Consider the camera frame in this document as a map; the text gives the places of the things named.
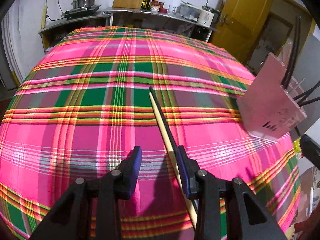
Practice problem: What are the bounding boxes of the steel kitchen shelf table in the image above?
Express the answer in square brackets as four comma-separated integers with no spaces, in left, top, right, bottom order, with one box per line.
[102,7,219,42]

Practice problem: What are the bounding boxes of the black induction cooker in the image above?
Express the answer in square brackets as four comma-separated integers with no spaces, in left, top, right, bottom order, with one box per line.
[62,5,100,19]

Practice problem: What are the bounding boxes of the yellow wooden door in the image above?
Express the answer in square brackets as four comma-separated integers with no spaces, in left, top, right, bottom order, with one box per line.
[210,0,273,64]

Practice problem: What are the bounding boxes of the white electric kettle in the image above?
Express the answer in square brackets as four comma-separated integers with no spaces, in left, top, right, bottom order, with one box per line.
[197,9,215,27]

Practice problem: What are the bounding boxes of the pink plaid tablecloth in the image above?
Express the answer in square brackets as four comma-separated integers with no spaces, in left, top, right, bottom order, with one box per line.
[1,27,300,239]

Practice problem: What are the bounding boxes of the clear plastic container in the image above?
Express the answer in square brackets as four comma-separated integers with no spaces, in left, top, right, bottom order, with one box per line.
[176,1,202,22]

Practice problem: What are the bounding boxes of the cream bamboo chopstick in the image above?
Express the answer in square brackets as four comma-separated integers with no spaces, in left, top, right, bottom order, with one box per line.
[149,92,197,230]

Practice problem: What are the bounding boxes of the red lidded jar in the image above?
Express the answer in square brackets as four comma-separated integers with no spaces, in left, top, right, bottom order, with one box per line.
[149,0,164,12]

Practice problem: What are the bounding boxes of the low wooden cabinet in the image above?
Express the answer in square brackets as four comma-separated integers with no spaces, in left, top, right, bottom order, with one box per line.
[38,11,111,54]

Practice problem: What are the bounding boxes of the pink utensil holder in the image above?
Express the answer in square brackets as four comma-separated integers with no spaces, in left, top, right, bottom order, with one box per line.
[236,53,307,142]

